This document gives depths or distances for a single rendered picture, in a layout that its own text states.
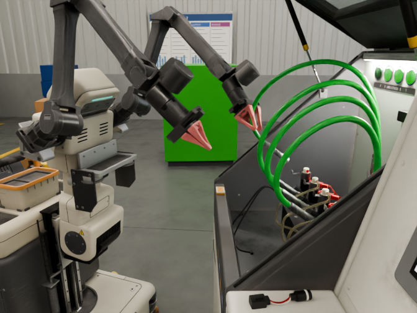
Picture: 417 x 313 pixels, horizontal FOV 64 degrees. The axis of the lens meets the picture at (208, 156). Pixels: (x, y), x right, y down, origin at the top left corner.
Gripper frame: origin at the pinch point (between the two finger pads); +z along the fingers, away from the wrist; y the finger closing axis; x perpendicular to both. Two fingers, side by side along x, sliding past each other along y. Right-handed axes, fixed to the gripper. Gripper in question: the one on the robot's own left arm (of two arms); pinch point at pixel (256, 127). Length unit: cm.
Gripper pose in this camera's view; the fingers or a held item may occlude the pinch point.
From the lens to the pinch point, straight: 109.4
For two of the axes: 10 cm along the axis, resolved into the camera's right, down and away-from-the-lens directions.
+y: 6.5, -0.1, 7.6
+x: -6.3, 5.6, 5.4
